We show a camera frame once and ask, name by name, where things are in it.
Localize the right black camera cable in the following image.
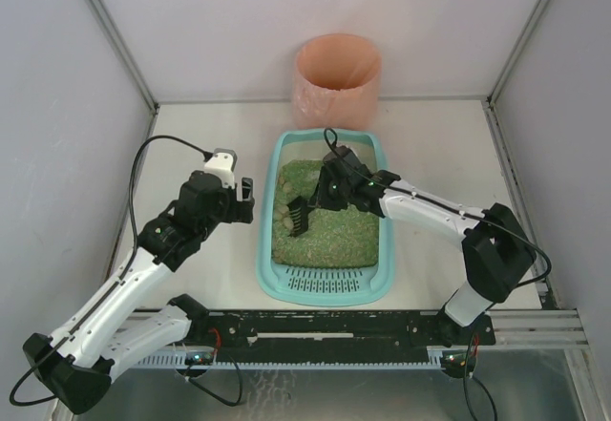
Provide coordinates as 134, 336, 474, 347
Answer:
323, 127, 553, 293

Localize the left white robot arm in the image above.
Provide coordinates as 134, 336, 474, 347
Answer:
23, 170, 255, 414

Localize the green cat litter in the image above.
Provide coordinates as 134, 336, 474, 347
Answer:
271, 159, 380, 268

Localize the black litter scoop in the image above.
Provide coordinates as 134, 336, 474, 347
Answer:
288, 196, 316, 238

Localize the black camera cable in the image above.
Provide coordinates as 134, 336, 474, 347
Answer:
8, 135, 214, 406
323, 127, 553, 293

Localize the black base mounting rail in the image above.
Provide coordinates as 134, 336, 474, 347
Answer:
177, 310, 495, 363

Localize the left black camera cable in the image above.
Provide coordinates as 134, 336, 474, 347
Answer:
8, 135, 214, 406

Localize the teal plastic litter box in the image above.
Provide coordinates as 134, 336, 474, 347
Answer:
256, 129, 395, 307

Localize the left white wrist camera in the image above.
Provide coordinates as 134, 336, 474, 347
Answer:
203, 148, 238, 189

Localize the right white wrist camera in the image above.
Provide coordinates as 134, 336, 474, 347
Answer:
338, 145, 358, 158

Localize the base power cable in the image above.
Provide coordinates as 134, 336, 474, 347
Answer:
441, 332, 497, 421
183, 327, 244, 407

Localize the right base power cable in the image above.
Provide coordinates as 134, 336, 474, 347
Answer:
441, 332, 497, 421

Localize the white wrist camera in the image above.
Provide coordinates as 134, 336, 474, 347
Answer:
203, 148, 238, 189
338, 145, 358, 158

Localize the white slotted cable duct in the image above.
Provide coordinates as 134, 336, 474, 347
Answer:
132, 348, 466, 370

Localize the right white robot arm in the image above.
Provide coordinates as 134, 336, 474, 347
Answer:
309, 146, 537, 346

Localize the left base power cable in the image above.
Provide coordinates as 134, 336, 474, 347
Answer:
183, 327, 244, 407

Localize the pink lined trash bin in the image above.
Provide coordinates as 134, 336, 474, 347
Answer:
291, 33, 382, 131

